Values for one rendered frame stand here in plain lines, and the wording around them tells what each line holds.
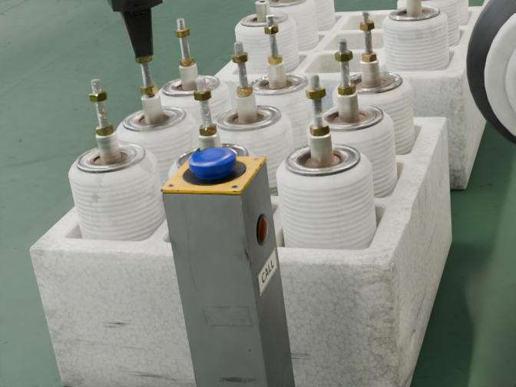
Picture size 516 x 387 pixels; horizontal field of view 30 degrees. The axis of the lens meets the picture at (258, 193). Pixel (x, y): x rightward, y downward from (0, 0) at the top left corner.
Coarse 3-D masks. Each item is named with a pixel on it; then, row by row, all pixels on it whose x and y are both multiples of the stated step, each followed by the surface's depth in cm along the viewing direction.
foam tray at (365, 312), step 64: (448, 192) 126; (64, 256) 102; (128, 256) 99; (320, 256) 93; (384, 256) 91; (64, 320) 105; (128, 320) 103; (320, 320) 95; (384, 320) 93; (64, 384) 110; (128, 384) 107; (192, 384) 104; (320, 384) 98; (384, 384) 96
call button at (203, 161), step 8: (200, 152) 80; (208, 152) 80; (216, 152) 80; (224, 152) 80; (232, 152) 80; (192, 160) 79; (200, 160) 79; (208, 160) 78; (216, 160) 78; (224, 160) 78; (232, 160) 79; (192, 168) 79; (200, 168) 78; (208, 168) 78; (216, 168) 78; (224, 168) 78; (232, 168) 80; (200, 176) 79; (208, 176) 79; (216, 176) 79; (224, 176) 79
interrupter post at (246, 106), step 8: (240, 96) 108; (248, 96) 108; (240, 104) 108; (248, 104) 108; (240, 112) 109; (248, 112) 108; (256, 112) 109; (240, 120) 109; (248, 120) 109; (256, 120) 109
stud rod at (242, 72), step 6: (240, 42) 106; (234, 48) 106; (240, 48) 106; (240, 54) 106; (240, 66) 107; (240, 72) 107; (240, 78) 108; (246, 78) 108; (240, 84) 108; (246, 84) 108
